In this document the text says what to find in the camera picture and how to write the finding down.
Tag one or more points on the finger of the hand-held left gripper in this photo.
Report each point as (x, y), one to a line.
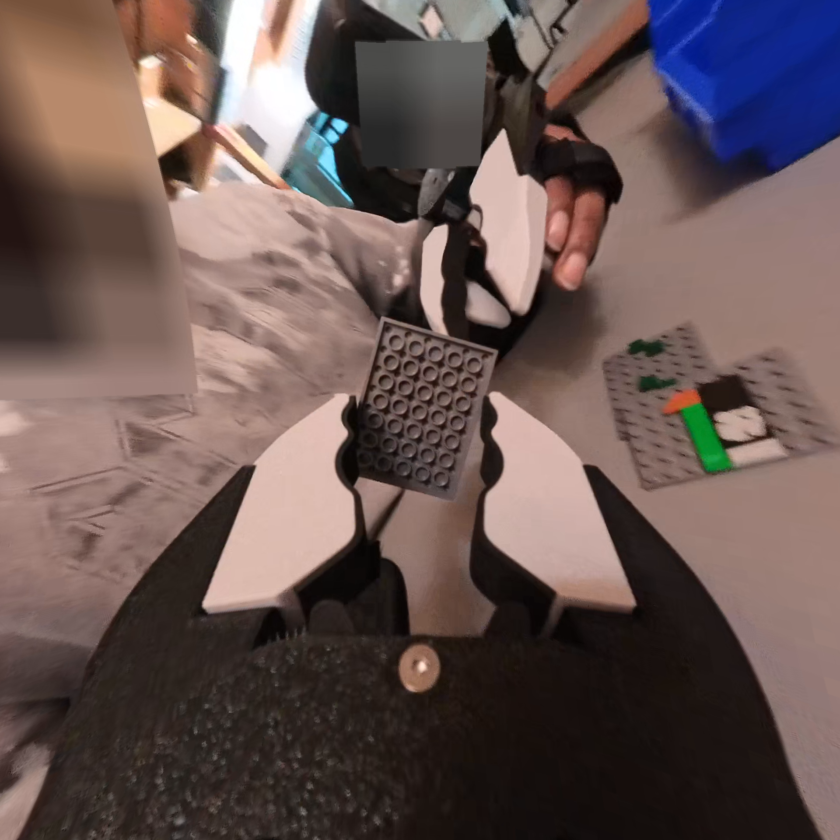
(512, 229)
(433, 282)

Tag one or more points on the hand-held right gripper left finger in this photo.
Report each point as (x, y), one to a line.
(282, 525)

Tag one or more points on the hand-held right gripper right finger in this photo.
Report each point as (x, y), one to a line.
(558, 525)

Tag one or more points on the large dark grey lego plate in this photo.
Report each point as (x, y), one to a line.
(420, 407)

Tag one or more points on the grey lego baseplate build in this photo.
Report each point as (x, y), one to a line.
(656, 426)

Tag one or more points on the blue plastic storage bin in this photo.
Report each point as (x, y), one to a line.
(754, 79)

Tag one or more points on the person's left hand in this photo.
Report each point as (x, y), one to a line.
(577, 229)

